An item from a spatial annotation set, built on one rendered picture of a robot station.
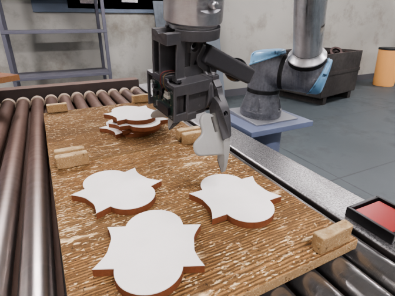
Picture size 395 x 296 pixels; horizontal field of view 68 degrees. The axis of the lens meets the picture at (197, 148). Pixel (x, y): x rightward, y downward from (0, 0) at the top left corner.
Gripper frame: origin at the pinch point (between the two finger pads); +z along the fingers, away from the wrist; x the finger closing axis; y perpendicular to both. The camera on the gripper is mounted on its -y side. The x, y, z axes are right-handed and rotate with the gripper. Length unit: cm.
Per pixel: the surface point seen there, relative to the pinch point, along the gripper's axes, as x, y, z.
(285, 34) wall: -300, -422, 91
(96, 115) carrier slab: -48, 1, 16
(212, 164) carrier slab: -2.2, -5.9, 7.5
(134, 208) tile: 3.2, 13.6, 3.9
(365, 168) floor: -38, -222, 125
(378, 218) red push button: 25.2, -15.3, 3.7
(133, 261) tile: 12.5, 18.4, 1.7
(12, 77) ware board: -73, 18, 9
